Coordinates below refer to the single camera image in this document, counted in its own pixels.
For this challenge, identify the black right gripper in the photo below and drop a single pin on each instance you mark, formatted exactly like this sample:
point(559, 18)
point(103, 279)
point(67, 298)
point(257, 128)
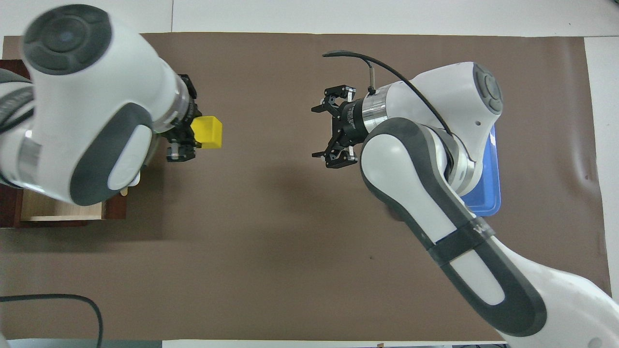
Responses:
point(350, 123)

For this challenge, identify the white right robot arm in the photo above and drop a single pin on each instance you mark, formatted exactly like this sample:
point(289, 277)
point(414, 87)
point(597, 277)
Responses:
point(411, 183)

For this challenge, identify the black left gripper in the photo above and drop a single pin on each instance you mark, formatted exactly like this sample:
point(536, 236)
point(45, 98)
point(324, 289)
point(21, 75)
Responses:
point(183, 128)

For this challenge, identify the yellow cube block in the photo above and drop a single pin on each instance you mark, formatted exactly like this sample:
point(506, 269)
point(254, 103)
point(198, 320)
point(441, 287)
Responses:
point(208, 131)

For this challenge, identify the brown table mat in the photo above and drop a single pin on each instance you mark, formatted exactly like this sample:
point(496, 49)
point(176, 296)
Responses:
point(271, 232)

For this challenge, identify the blue plastic tray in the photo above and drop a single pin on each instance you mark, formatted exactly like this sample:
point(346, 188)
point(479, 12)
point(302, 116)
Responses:
point(486, 193)

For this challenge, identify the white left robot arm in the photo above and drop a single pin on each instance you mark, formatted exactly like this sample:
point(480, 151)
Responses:
point(87, 72)

